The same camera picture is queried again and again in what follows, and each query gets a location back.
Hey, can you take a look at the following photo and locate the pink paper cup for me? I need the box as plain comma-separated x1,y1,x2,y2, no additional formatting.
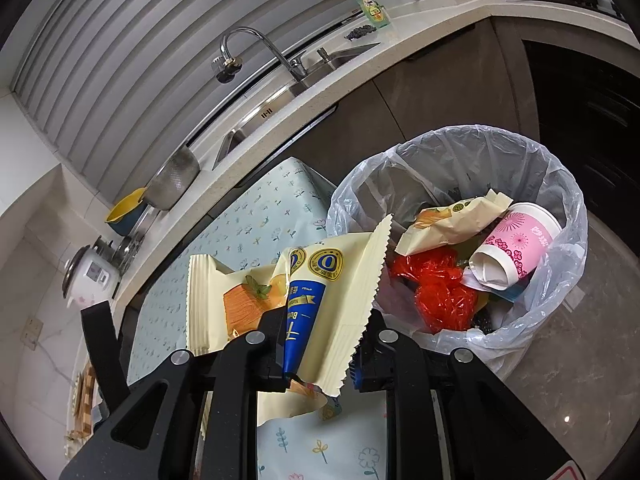
469,202,562,291

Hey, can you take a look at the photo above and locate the white rice cooker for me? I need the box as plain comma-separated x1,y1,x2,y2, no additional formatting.
62,245,121,308

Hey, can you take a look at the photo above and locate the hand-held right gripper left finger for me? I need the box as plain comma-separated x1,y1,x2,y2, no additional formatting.
59,305,296,480

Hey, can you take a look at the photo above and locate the red plastic bag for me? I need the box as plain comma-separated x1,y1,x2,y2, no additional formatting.
390,249,480,333

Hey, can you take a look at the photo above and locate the black built-in oven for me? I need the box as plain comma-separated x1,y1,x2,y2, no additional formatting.
520,37,640,241

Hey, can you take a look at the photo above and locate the cream snack packet blue band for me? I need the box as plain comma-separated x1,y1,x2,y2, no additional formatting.
186,214,393,421

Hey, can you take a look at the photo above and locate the steel colander bowl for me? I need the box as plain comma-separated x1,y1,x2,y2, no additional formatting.
142,146,201,211

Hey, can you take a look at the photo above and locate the grey window blind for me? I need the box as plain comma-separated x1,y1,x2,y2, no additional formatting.
10,0,366,201

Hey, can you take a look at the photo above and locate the stainless steel sink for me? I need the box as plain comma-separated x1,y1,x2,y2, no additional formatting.
212,42,382,171

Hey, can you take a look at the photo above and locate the wall outlet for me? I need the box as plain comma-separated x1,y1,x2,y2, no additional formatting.
22,316,43,351

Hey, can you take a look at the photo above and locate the brown kitchen cabinet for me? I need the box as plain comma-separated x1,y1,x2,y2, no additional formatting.
235,15,526,201

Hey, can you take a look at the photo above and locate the wooden board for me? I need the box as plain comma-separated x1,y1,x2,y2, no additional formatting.
70,362,98,441

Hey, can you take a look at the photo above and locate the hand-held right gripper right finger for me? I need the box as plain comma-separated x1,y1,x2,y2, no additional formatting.
350,310,573,480

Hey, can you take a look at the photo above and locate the steel pot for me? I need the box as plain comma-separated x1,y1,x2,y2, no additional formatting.
95,234,143,281

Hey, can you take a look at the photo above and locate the green dish soap bottle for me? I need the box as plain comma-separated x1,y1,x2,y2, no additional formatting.
356,0,391,26

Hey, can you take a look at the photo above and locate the chrome faucet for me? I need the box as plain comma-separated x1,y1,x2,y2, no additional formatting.
210,26,307,85

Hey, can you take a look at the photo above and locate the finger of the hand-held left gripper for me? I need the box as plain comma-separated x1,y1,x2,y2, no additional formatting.
80,302,132,413

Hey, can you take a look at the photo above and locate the bin with translucent plastic bag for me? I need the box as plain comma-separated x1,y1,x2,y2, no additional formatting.
326,122,588,381

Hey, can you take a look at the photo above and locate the table with floral tablecloth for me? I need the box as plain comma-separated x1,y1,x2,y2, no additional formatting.
127,157,401,480

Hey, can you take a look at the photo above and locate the yellow and blue bowl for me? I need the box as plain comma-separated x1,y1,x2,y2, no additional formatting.
105,187,148,236

